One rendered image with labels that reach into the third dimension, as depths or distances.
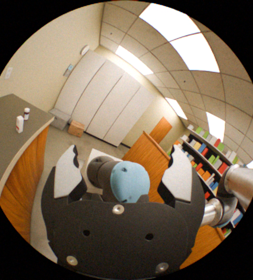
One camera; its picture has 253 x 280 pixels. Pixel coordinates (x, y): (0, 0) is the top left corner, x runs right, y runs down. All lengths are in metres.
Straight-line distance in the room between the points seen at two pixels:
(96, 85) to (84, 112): 0.80
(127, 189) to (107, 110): 2.49
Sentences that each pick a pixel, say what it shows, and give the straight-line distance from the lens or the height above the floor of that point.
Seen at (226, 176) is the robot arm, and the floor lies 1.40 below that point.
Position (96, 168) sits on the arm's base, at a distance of 0.34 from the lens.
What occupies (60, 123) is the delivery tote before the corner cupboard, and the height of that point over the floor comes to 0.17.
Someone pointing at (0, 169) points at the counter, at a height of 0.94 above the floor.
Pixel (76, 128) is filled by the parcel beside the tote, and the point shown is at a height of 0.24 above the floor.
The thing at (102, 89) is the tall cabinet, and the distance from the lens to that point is 2.54.
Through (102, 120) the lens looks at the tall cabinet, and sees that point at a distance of 2.69.
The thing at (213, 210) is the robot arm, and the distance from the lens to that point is 0.38.
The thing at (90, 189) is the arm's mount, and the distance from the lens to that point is 0.44.
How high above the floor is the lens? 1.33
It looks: 17 degrees down
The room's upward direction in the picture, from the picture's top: 38 degrees clockwise
